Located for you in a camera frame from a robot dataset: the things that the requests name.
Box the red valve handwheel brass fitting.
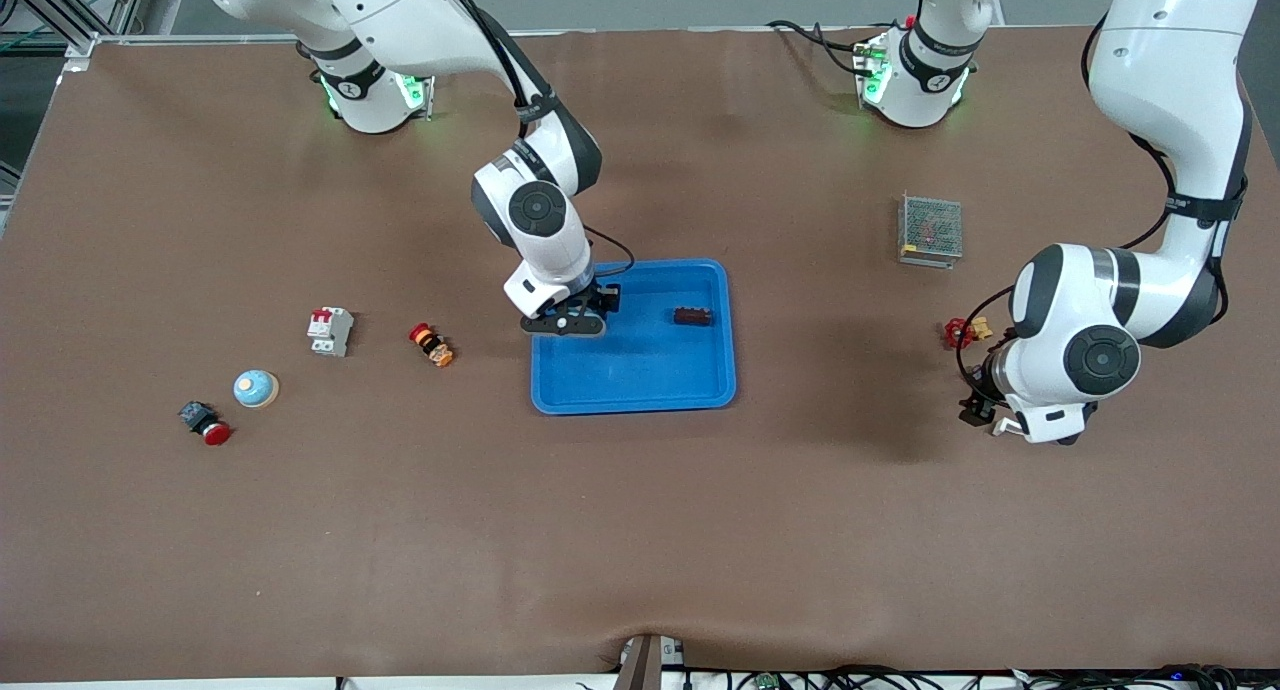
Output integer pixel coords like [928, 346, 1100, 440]
[944, 316, 995, 352]

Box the blue plastic tray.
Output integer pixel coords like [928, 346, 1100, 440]
[530, 259, 738, 416]

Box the white red circuit breaker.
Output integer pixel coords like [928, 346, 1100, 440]
[306, 307, 356, 358]

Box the red orange pushbutton switch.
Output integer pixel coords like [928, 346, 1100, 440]
[408, 323, 455, 368]

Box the black base cable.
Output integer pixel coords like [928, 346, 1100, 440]
[766, 18, 873, 77]

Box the metal mesh power supply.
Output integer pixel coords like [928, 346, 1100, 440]
[897, 192, 965, 270]

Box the aluminium frame post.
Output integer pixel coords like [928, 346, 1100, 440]
[0, 0, 151, 74]

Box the black floor cable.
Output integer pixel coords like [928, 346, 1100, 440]
[690, 664, 1011, 690]
[1010, 663, 1241, 690]

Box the red mushroom button dark body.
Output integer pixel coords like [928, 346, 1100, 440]
[178, 401, 233, 447]

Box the light blue call bell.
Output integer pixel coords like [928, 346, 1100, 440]
[233, 369, 280, 409]

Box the metal table edge clamp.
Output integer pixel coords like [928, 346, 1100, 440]
[620, 632, 687, 690]

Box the black right camera bracket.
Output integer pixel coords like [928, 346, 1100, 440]
[519, 304, 609, 339]

